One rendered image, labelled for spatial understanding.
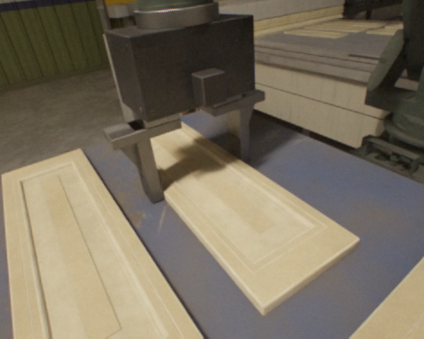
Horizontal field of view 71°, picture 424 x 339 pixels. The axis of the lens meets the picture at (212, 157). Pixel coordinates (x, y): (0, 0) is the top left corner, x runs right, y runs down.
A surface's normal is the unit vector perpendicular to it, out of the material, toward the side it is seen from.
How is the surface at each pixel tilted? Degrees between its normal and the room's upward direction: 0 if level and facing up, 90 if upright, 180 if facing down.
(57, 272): 11
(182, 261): 0
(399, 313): 0
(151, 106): 90
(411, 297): 0
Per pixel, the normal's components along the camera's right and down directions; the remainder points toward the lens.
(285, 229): 0.01, -0.77
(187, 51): 0.53, 0.39
